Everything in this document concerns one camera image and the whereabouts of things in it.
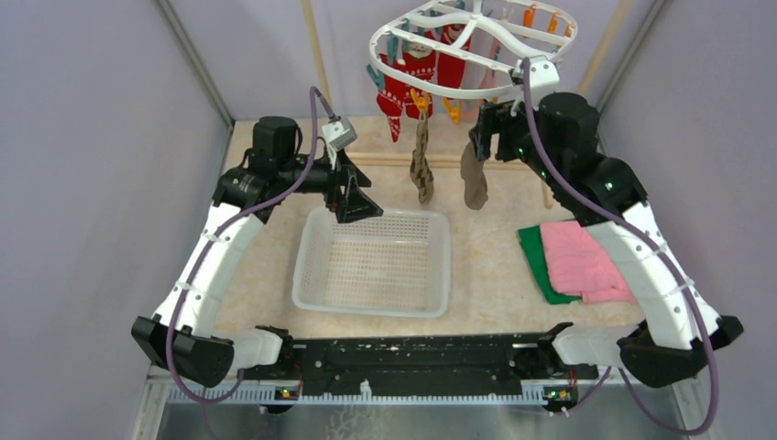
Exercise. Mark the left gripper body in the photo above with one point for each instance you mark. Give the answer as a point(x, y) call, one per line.
point(332, 181)

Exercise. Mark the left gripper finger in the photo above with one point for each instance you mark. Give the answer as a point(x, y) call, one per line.
point(343, 203)
point(359, 206)

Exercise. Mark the white plastic basket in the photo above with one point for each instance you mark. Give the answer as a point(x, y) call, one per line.
point(398, 264)

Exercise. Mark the red patterned sock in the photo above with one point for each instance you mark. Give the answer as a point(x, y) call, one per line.
point(450, 70)
point(394, 100)
point(418, 61)

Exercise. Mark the brown argyle sock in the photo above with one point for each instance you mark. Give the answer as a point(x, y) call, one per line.
point(420, 171)

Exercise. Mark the wooden drying rack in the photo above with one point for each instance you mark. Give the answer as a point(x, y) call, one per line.
point(475, 77)

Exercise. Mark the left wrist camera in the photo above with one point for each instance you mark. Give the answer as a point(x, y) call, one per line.
point(339, 133)

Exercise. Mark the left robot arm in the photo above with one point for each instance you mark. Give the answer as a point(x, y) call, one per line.
point(179, 335)

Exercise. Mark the plain brown sock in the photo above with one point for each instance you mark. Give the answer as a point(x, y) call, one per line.
point(475, 181)

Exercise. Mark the green folded cloth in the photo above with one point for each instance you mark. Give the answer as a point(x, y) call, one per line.
point(530, 241)

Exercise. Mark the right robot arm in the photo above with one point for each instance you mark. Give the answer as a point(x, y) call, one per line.
point(680, 332)

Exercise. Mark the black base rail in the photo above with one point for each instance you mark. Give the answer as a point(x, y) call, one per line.
point(420, 366)

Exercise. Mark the red patterned sock right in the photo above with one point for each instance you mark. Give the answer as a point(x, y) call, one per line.
point(450, 70)

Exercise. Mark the white round clip hanger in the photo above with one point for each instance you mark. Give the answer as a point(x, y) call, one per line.
point(424, 23)

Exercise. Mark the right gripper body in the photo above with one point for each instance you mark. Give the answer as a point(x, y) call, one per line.
point(515, 136)

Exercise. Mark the red patterned sock middle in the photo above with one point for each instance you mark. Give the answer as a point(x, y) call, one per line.
point(418, 61)

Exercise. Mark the red patterned sock left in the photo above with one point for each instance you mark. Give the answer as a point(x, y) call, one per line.
point(394, 100)

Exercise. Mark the pink folded cloth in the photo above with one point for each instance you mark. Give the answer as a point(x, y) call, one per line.
point(578, 266)

